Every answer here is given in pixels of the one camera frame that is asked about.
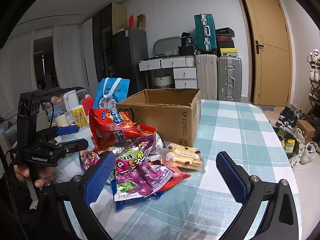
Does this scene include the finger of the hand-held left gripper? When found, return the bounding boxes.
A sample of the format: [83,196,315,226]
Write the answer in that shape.
[49,138,89,158]
[37,125,80,143]

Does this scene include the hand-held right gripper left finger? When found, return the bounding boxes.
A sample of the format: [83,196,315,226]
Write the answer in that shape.
[41,151,117,240]

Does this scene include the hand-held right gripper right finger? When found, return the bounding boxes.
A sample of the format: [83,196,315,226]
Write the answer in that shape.
[216,151,298,240]

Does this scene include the purple snack packet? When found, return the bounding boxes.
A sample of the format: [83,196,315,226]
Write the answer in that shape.
[114,135,175,203]
[79,149,101,173]

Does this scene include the beige cracker packet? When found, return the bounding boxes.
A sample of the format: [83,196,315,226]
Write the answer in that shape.
[161,141,205,172]

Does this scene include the brown cardboard box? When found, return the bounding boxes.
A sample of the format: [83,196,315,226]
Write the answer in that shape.
[115,88,202,147]

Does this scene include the person's left hand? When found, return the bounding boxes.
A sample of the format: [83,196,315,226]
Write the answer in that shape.
[14,165,53,188]

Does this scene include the yellow tissue pack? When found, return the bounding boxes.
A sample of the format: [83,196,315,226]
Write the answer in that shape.
[71,106,88,128]

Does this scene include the clear plastic container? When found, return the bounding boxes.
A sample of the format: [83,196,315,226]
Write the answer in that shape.
[46,105,66,120]

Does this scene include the white kettle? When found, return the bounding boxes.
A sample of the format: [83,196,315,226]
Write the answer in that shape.
[63,90,84,113]

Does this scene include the red plastic object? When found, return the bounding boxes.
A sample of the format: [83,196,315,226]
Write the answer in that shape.
[81,96,95,120]

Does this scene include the red snack bag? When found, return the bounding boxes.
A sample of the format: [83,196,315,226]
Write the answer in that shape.
[89,107,157,150]

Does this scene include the flat red snack packet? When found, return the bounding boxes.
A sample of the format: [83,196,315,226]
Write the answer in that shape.
[171,165,192,181]

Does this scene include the white curtain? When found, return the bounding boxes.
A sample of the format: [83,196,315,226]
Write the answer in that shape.
[52,25,85,90]
[0,30,35,120]

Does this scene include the blue cartoon bag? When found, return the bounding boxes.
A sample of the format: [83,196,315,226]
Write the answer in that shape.
[93,78,130,113]

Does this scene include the dark window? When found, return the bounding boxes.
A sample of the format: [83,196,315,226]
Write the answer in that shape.
[34,37,54,90]

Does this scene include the black bin bag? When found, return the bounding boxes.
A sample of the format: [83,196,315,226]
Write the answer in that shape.
[274,127,300,160]

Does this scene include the yellow packet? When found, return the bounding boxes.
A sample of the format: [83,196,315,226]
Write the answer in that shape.
[281,139,295,153]

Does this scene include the pile of shoes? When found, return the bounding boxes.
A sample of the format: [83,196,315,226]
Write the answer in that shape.
[272,106,318,165]

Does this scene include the small cardboard box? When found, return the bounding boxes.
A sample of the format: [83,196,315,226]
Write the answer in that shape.
[296,119,316,143]

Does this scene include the grey refrigerator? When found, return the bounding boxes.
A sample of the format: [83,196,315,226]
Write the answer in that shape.
[112,28,150,98]

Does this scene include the dark wardrobe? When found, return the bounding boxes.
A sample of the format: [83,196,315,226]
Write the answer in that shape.
[92,3,128,98]

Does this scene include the silver suitcase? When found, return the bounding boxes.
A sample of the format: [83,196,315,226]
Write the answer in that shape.
[217,56,242,102]

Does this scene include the beige suitcase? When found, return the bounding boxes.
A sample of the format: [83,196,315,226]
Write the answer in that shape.
[195,54,218,100]

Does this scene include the woven basket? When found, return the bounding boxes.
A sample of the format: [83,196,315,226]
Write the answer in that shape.
[152,74,173,89]

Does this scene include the white drawer cabinet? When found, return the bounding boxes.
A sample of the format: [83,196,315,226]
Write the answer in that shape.
[173,67,198,89]

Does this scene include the shoe rack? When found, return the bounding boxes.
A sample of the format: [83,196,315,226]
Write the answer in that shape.
[307,47,320,122]

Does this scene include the yellow black shoe box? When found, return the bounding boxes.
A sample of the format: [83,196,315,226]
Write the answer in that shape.
[220,47,237,57]

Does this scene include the white desk with drawers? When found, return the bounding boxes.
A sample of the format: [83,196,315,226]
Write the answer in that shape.
[139,56,198,72]

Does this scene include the wooden door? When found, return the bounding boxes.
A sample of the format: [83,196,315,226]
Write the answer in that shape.
[240,0,293,107]

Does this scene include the grey oval mirror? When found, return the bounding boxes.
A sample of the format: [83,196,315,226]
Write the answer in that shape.
[153,36,182,55]

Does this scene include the brown paper bag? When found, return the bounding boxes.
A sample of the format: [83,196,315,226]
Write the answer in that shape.
[136,14,146,30]

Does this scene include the black round box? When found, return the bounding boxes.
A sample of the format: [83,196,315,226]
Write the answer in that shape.
[178,45,195,57]

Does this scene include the black canister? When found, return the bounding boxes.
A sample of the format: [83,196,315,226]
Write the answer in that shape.
[180,32,194,47]

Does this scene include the teal suitcase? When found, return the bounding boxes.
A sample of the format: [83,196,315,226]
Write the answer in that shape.
[194,14,217,53]

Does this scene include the black cable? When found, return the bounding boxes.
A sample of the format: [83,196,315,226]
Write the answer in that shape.
[41,101,56,128]

